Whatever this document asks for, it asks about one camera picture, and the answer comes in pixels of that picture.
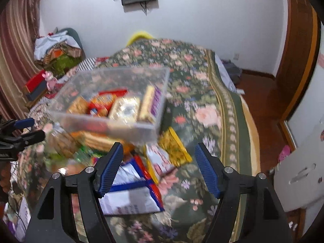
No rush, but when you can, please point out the red box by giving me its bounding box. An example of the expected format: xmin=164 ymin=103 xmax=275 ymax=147
xmin=25 ymin=70 xmax=49 ymax=95

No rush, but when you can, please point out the orange biscuit pack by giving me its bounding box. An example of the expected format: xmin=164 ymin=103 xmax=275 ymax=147
xmin=71 ymin=130 xmax=134 ymax=155

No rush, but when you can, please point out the pile of clothes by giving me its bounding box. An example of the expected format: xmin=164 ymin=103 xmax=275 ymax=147
xmin=34 ymin=28 xmax=86 ymax=78

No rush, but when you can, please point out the wooden door frame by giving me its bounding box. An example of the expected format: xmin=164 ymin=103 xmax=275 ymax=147
xmin=275 ymin=0 xmax=320 ymax=122

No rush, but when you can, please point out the clear plastic storage box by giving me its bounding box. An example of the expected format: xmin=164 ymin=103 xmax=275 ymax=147
xmin=46 ymin=66 xmax=171 ymax=142

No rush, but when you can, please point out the grey cloth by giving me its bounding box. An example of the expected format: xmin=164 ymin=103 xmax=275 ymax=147
xmin=220 ymin=59 xmax=243 ymax=85

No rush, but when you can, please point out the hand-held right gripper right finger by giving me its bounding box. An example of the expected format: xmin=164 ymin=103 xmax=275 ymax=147
xmin=194 ymin=142 xmax=294 ymax=243

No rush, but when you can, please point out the yellow plastic object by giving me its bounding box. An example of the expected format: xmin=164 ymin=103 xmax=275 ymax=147
xmin=126 ymin=30 xmax=155 ymax=47

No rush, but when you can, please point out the pink toy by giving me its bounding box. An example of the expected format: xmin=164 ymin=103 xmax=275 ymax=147
xmin=43 ymin=71 xmax=58 ymax=91

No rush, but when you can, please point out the clear bag of cookies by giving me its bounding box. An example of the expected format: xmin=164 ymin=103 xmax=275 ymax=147
xmin=44 ymin=124 xmax=79 ymax=160

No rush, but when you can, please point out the red and orange snack pack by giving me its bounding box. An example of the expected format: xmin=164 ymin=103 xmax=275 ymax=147
xmin=87 ymin=88 xmax=128 ymax=117

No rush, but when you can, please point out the floral blanket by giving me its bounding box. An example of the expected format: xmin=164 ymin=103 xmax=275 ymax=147
xmin=7 ymin=38 xmax=252 ymax=243

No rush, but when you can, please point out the pink object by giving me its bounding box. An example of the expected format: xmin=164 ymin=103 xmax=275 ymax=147
xmin=278 ymin=145 xmax=291 ymax=163

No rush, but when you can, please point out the gold and silver snack pack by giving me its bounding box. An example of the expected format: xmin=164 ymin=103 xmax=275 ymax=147
xmin=108 ymin=97 xmax=141 ymax=122

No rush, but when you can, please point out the green snack packet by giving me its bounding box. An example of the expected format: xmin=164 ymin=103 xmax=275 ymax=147
xmin=73 ymin=145 xmax=102 ymax=165

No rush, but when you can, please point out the purple and gold snack pack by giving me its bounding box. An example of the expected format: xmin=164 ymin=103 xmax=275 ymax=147
xmin=137 ymin=85 xmax=165 ymax=125

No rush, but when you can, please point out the orange-brown cracker pack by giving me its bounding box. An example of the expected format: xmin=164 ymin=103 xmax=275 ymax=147
xmin=66 ymin=96 xmax=90 ymax=115

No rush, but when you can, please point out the yellow snack packet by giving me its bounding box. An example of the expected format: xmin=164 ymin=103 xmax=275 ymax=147
xmin=158 ymin=127 xmax=193 ymax=167

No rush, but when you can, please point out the black and white checked cloth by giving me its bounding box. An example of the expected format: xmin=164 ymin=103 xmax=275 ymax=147
xmin=73 ymin=58 xmax=102 ymax=72

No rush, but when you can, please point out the white and pink snack packet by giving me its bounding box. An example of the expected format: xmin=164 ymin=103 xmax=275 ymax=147
xmin=144 ymin=143 xmax=178 ymax=184

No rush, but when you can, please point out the striped brown curtain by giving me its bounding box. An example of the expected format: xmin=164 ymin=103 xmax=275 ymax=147
xmin=0 ymin=0 xmax=49 ymax=132

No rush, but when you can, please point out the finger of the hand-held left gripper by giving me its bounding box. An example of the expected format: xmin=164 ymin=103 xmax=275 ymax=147
xmin=0 ymin=118 xmax=35 ymax=135
xmin=0 ymin=130 xmax=46 ymax=149

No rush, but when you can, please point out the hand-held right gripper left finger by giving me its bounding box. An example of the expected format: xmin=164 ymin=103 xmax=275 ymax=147
xmin=24 ymin=142 xmax=124 ymax=243

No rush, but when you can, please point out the blue white red snack bag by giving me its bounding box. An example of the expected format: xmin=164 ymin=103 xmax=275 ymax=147
xmin=97 ymin=156 xmax=165 ymax=216

